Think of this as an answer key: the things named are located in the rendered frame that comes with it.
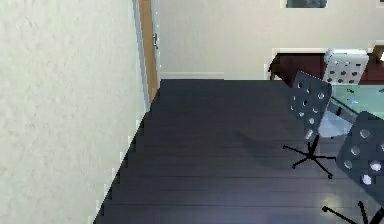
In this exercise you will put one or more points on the brown wooden room door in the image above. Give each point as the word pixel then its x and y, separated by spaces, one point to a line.
pixel 146 50

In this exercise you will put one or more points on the dark red wooden cabinet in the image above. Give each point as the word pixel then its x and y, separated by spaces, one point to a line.
pixel 300 66

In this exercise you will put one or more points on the dark grey perforated swivel chair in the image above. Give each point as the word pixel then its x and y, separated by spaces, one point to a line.
pixel 310 100
pixel 365 156

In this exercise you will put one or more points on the white perforated chair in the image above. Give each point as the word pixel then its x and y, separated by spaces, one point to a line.
pixel 345 66

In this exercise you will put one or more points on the glass top table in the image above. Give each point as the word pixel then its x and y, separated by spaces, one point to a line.
pixel 361 98

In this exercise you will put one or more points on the framed dark wall picture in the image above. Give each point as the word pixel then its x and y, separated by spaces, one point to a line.
pixel 306 3

